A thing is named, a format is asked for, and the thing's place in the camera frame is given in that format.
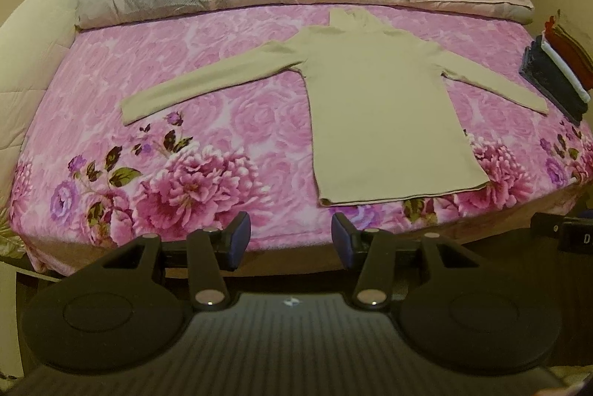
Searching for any pink rose floral bedsheet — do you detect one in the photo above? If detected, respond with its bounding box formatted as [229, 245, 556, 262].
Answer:
[6, 5, 592, 274]

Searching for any beige long-sleeve turtleneck shirt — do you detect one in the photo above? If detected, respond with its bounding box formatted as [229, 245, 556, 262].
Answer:
[122, 9, 548, 205]

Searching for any stack of folded dark clothes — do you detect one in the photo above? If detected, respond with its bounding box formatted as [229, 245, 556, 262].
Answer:
[520, 10, 592, 126]

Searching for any cream padded bed side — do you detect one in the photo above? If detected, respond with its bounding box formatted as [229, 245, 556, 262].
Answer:
[0, 0, 77, 205]

